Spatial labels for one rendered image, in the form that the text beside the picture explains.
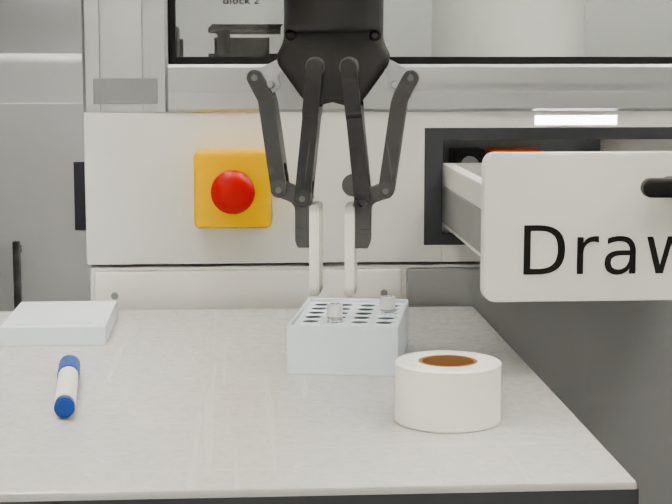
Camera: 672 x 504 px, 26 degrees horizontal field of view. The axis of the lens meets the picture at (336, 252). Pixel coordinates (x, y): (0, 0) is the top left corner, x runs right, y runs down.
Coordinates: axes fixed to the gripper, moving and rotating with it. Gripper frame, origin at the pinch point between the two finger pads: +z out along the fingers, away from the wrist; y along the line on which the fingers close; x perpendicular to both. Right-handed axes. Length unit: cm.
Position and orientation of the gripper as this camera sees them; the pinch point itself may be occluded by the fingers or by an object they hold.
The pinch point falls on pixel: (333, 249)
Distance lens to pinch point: 111.8
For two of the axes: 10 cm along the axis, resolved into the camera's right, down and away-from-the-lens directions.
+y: -10.0, -0.1, 0.9
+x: -0.9, 1.4, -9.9
